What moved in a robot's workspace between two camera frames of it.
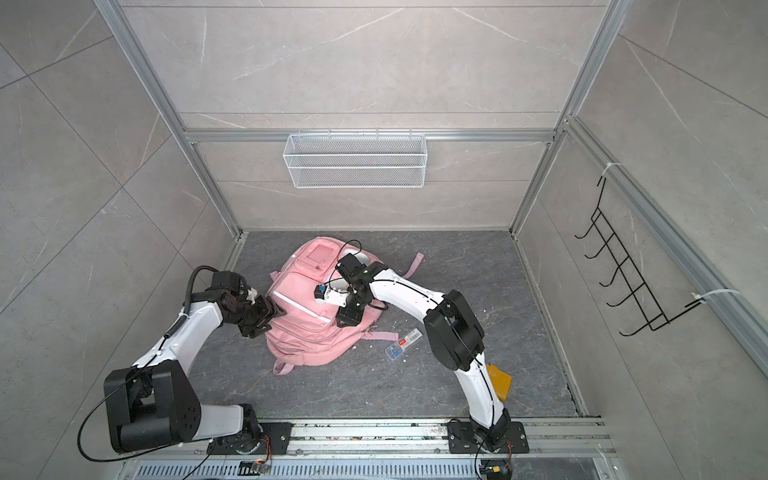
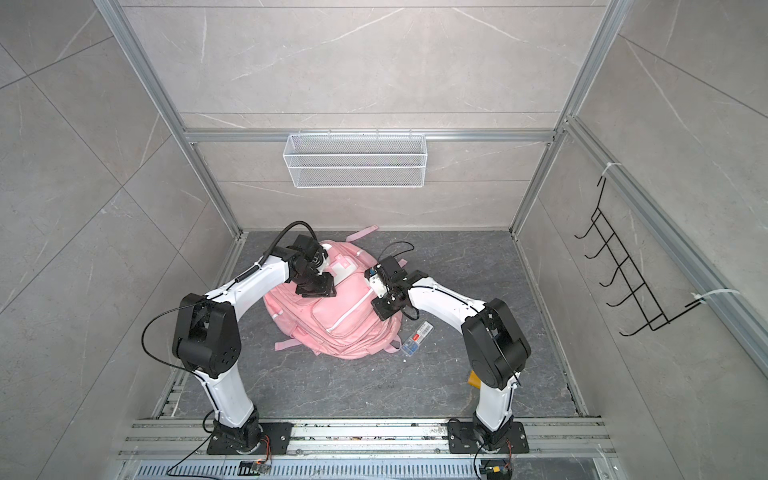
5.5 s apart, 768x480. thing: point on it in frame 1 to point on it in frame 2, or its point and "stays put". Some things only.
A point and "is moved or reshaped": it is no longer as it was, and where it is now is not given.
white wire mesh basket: x=355 y=161 stays put
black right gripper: x=349 y=318 to x=383 y=313
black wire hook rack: x=651 y=310 stays put
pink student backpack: x=307 y=331 is moved or reshaped
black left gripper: x=268 y=311 to x=328 y=288
